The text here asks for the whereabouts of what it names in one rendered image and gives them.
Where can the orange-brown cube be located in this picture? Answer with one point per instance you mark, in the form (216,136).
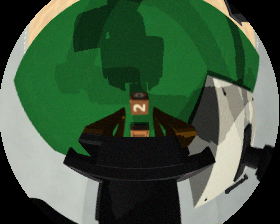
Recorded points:
(139,103)

